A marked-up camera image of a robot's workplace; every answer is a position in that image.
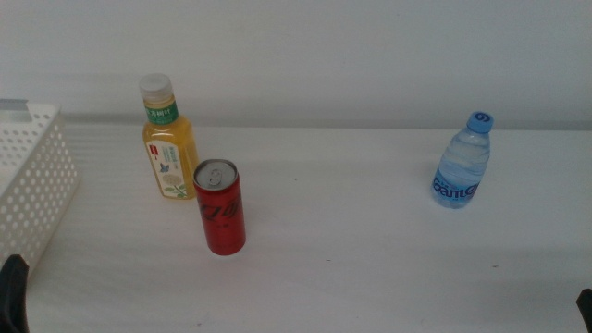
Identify yellow tea bottle green label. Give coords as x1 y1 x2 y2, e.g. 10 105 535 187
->
138 72 201 201

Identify clear water bottle blue cap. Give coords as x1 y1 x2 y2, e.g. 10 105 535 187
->
429 110 495 210

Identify white perforated plastic basket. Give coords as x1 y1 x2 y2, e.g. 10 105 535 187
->
0 98 80 274

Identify red soda can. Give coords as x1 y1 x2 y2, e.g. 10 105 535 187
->
192 158 247 257

